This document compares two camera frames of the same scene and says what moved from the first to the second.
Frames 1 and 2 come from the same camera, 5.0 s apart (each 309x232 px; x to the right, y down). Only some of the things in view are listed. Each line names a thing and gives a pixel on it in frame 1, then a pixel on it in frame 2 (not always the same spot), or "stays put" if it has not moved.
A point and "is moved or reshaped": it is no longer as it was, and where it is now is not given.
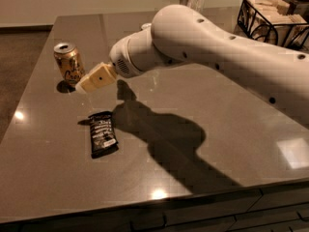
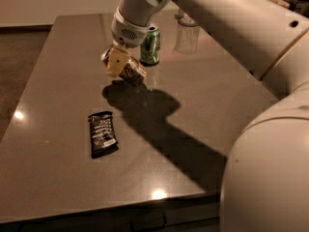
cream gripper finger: [79, 88] → [105, 57]
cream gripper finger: [98, 77] → [117, 61]
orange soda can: [70, 61] is moved or reshaped
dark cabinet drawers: [278, 208] stays put
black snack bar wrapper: [103, 137] stays put
